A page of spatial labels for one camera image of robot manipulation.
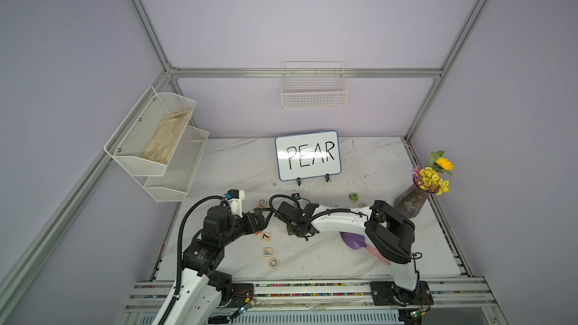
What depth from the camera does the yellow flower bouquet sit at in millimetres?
756

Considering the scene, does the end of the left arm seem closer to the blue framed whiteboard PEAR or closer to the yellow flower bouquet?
the blue framed whiteboard PEAR

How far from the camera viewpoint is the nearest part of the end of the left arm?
0.66 m

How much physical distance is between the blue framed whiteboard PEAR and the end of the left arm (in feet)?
1.20

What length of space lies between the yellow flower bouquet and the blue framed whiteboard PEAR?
1.21 feet

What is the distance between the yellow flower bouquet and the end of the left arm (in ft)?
1.87

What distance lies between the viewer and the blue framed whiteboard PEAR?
40.5 inches
